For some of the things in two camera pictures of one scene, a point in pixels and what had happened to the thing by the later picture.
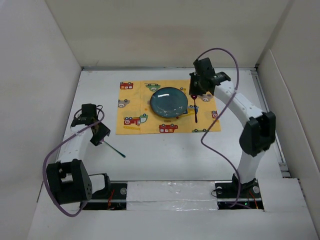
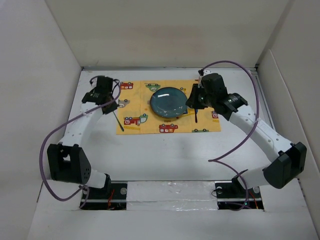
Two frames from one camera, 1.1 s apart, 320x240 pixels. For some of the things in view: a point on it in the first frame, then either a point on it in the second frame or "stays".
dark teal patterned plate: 169,102 stays
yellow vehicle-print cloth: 135,115 stays
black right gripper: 192,91 -> 192,101
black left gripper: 104,132 -> 114,107
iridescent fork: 114,149 -> 121,126
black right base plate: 250,197 stays
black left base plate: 114,198 stays
